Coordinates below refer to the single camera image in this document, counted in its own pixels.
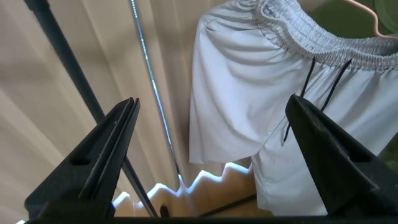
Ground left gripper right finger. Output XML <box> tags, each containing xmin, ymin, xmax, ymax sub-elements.
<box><xmin>284</xmin><ymin>94</ymin><xmax>398</xmax><ymax>217</ymax></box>

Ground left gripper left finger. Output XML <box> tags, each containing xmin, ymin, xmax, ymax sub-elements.
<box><xmin>24</xmin><ymin>96</ymin><xmax>141</xmax><ymax>218</ymax></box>

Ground pale grey shorts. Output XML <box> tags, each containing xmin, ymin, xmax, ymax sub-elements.
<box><xmin>188</xmin><ymin>0</ymin><xmax>398</xmax><ymax>217</ymax></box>

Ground green garment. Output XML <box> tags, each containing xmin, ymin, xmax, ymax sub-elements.
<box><xmin>307</xmin><ymin>0</ymin><xmax>398</xmax><ymax>172</ymax></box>

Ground pink clothes hanger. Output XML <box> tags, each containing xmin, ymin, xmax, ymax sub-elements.
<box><xmin>343</xmin><ymin>0</ymin><xmax>398</xmax><ymax>40</ymax></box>

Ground black clothes rack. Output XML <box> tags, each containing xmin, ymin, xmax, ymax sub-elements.
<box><xmin>24</xmin><ymin>0</ymin><xmax>258</xmax><ymax>218</ymax></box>

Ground beige curtain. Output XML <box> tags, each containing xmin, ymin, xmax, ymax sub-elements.
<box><xmin>0</xmin><ymin>0</ymin><xmax>330</xmax><ymax>223</ymax></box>

